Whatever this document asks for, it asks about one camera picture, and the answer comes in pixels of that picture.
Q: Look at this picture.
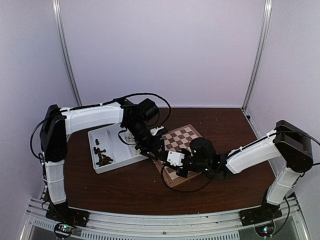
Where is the white plastic divided tray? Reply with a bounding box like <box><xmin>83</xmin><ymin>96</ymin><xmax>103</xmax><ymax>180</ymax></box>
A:
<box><xmin>87</xmin><ymin>124</ymin><xmax>147</xmax><ymax>174</ymax></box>

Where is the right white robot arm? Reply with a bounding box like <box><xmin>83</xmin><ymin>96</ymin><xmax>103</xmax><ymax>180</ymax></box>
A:
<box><xmin>167</xmin><ymin>120</ymin><xmax>314</xmax><ymax>221</ymax></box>

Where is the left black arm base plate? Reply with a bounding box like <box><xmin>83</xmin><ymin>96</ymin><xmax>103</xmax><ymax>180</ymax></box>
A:
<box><xmin>45</xmin><ymin>202</ymin><xmax>90</xmax><ymax>227</ymax></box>

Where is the left control circuit board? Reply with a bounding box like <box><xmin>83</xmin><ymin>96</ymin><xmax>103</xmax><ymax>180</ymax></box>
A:
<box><xmin>53</xmin><ymin>222</ymin><xmax>75</xmax><ymax>238</ymax></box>

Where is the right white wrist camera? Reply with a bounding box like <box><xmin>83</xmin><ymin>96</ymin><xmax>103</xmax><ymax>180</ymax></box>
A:
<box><xmin>166</xmin><ymin>151</ymin><xmax>185</xmax><ymax>168</ymax></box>

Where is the pile of white chess pieces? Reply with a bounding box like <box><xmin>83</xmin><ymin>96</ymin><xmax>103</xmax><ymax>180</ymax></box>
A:
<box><xmin>124</xmin><ymin>133</ymin><xmax>137</xmax><ymax>145</ymax></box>

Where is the aluminium corner post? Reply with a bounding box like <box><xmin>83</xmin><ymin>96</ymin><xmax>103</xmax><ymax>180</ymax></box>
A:
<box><xmin>52</xmin><ymin>0</ymin><xmax>82</xmax><ymax>107</ymax></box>
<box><xmin>241</xmin><ymin>0</ymin><xmax>273</xmax><ymax>112</ymax></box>

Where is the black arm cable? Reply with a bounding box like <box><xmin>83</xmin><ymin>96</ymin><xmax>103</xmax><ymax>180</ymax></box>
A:
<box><xmin>117</xmin><ymin>92</ymin><xmax>172</xmax><ymax>131</ymax></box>
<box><xmin>160</xmin><ymin>159</ymin><xmax>221</xmax><ymax>193</ymax></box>

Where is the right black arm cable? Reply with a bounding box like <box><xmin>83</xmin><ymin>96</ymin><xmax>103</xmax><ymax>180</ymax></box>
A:
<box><xmin>160</xmin><ymin>159</ymin><xmax>221</xmax><ymax>193</ymax></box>

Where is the wooden chess board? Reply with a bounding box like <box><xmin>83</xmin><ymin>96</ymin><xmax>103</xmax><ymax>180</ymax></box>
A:
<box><xmin>152</xmin><ymin>124</ymin><xmax>208</xmax><ymax>188</ymax></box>

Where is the control circuit board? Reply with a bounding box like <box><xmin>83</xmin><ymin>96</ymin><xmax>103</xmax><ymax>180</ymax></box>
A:
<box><xmin>255</xmin><ymin>225</ymin><xmax>275</xmax><ymax>238</ymax></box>
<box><xmin>53</xmin><ymin>222</ymin><xmax>75</xmax><ymax>238</ymax></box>

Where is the aluminium front rail frame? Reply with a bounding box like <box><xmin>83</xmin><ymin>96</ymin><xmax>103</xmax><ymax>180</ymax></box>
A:
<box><xmin>17</xmin><ymin>196</ymin><xmax>312</xmax><ymax>240</ymax></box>

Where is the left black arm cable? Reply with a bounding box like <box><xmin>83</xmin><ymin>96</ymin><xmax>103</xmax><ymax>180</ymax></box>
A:
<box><xmin>117</xmin><ymin>92</ymin><xmax>172</xmax><ymax>131</ymax></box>

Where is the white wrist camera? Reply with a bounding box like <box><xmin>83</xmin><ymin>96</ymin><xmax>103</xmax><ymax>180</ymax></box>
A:
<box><xmin>166</xmin><ymin>151</ymin><xmax>185</xmax><ymax>168</ymax></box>
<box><xmin>150</xmin><ymin>125</ymin><xmax>168</xmax><ymax>136</ymax></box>

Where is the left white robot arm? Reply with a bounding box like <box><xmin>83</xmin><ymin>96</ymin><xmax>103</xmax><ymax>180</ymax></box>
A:
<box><xmin>39</xmin><ymin>98</ymin><xmax>164</xmax><ymax>222</ymax></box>

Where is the pile of dark chess pieces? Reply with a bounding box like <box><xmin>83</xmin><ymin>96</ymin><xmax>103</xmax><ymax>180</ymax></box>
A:
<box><xmin>93</xmin><ymin>146</ymin><xmax>114</xmax><ymax>167</ymax></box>

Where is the right aluminium corner post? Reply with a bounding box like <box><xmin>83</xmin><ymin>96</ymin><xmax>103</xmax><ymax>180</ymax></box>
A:
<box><xmin>241</xmin><ymin>0</ymin><xmax>273</xmax><ymax>112</ymax></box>

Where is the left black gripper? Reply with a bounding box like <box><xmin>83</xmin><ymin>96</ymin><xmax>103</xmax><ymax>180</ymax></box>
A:
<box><xmin>125</xmin><ymin>120</ymin><xmax>165</xmax><ymax>161</ymax></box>

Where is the right control circuit board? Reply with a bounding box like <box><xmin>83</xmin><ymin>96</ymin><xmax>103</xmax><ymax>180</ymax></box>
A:
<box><xmin>255</xmin><ymin>225</ymin><xmax>275</xmax><ymax>238</ymax></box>

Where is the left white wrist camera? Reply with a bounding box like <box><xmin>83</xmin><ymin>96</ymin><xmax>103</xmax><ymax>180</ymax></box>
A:
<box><xmin>150</xmin><ymin>125</ymin><xmax>168</xmax><ymax>136</ymax></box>

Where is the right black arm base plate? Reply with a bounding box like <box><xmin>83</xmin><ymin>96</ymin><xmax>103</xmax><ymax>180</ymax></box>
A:
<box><xmin>239</xmin><ymin>203</ymin><xmax>283</xmax><ymax>226</ymax></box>

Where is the left aluminium corner post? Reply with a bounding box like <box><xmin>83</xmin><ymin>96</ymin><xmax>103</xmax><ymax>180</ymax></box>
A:
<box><xmin>52</xmin><ymin>0</ymin><xmax>82</xmax><ymax>107</ymax></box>

